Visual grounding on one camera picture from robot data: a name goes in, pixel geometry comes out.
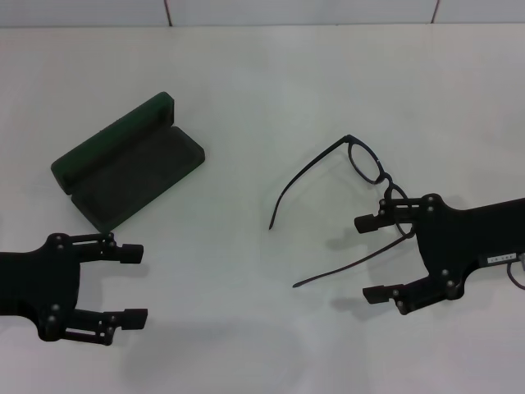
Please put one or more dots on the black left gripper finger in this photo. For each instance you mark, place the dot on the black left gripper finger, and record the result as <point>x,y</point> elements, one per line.
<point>133,319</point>
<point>131,253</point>

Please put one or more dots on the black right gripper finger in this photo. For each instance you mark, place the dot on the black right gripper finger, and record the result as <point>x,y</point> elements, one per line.
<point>379,294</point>
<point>369,223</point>

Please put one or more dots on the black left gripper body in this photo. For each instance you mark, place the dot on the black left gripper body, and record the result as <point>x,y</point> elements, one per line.
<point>37,283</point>

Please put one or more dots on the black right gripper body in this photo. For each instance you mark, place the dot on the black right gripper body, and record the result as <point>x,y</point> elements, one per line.
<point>459,242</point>

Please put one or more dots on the black glasses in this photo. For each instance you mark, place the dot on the black glasses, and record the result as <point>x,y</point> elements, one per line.
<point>386,179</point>

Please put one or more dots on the green glasses case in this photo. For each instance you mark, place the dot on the green glasses case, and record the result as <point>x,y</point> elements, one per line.
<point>135,180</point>

